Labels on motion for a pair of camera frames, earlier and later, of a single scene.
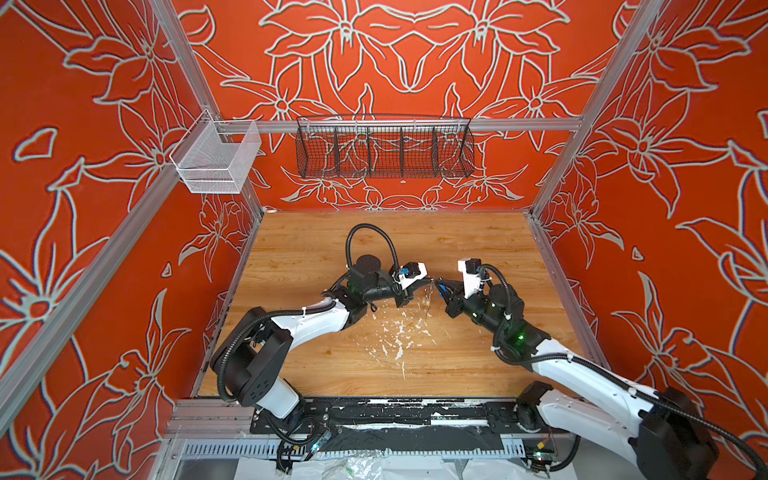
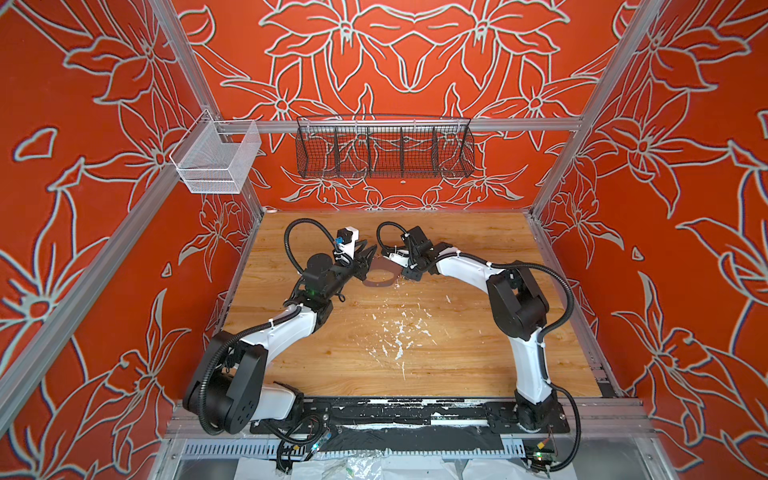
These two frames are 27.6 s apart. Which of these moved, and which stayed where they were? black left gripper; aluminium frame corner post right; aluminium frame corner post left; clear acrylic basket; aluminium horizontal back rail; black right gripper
Moved: black left gripper; black right gripper
Stayed: clear acrylic basket; aluminium horizontal back rail; aluminium frame corner post left; aluminium frame corner post right
